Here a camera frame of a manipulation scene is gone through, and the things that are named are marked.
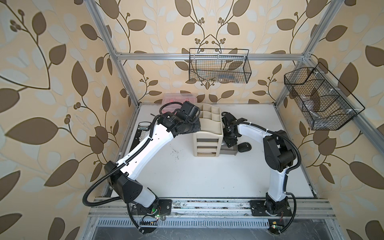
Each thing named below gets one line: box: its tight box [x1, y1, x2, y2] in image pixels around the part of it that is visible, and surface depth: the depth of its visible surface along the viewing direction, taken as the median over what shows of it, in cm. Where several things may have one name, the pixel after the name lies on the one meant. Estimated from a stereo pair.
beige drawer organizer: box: [192, 103, 224, 157], surface depth 81 cm
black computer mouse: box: [237, 142, 252, 153], surface depth 96 cm
